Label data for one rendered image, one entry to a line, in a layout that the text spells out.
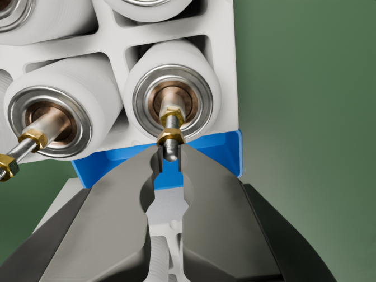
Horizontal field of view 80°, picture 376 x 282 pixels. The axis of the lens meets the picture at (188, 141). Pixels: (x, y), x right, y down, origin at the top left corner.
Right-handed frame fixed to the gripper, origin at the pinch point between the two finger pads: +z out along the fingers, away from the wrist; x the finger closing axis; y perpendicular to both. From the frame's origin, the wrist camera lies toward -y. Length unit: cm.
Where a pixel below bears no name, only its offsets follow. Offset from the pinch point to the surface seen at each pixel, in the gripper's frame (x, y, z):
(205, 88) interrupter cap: 2.9, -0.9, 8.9
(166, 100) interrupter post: -0.5, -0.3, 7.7
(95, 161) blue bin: -16.9, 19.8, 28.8
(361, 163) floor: 46, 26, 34
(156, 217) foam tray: -3.9, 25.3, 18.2
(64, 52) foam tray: -12.1, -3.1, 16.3
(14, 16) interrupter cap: -11.8, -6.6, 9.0
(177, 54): 0.5, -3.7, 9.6
